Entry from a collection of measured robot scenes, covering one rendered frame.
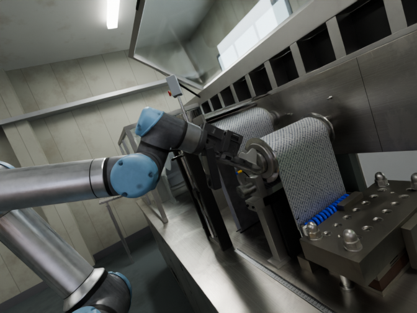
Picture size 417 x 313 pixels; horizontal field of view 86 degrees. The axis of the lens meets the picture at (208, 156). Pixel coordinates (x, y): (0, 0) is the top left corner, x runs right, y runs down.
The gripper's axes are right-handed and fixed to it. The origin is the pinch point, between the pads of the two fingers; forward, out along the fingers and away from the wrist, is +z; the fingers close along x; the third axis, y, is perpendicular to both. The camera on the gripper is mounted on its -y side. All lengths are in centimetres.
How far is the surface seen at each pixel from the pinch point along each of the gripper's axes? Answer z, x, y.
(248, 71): 6, 33, 51
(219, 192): 26, 69, -8
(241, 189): -0.6, 3.3, -6.4
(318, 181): 20.7, -4.8, 2.9
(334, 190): 28.4, -4.8, 1.9
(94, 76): -109, 370, 127
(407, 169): 145, 31, 44
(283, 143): 4.6, -4.0, 9.8
